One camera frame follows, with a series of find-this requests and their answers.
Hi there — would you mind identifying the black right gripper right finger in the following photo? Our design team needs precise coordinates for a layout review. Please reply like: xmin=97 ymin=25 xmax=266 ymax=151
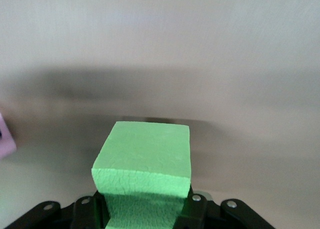
xmin=174 ymin=185 xmax=275 ymax=229

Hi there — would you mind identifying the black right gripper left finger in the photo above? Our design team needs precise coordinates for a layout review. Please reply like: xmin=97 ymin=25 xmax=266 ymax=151
xmin=3 ymin=190 xmax=112 ymax=229

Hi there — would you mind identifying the green foam block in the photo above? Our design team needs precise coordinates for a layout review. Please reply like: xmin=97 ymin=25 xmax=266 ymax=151
xmin=90 ymin=120 xmax=193 ymax=229

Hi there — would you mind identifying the pink foam block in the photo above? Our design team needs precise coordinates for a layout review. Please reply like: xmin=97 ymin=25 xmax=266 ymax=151
xmin=0 ymin=112 xmax=18 ymax=160

